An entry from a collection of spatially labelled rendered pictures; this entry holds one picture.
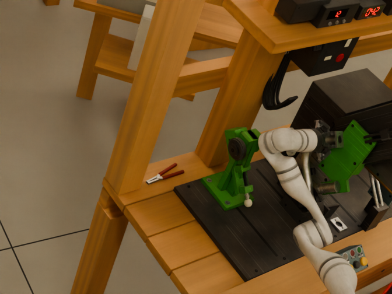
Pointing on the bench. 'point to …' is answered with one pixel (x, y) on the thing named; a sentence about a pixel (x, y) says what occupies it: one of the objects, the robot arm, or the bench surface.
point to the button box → (353, 256)
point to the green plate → (348, 154)
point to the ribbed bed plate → (315, 172)
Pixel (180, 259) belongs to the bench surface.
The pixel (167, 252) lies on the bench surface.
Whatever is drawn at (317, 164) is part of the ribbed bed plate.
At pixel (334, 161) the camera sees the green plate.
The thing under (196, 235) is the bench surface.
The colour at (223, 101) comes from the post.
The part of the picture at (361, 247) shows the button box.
